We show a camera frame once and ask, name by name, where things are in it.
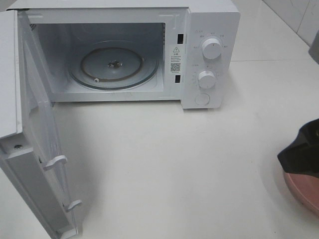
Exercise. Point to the white microwave oven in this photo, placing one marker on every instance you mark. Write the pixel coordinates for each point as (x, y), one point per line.
(180, 25)

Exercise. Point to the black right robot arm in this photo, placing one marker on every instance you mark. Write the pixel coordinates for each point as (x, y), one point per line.
(314, 47)

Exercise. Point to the round white door button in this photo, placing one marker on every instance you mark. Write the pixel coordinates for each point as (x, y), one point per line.
(202, 99)

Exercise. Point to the white microwave knob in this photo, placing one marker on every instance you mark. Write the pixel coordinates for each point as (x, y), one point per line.
(211, 48)
(206, 79)

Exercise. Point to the glass microwave turntable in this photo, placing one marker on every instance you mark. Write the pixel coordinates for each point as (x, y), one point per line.
(115, 65)

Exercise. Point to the white microwave door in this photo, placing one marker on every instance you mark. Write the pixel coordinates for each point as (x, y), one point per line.
(30, 150)

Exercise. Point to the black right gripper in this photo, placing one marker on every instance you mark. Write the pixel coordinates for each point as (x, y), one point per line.
(303, 158)

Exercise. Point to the pink round plate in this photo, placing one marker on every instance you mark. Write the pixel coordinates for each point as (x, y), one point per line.
(305, 189)

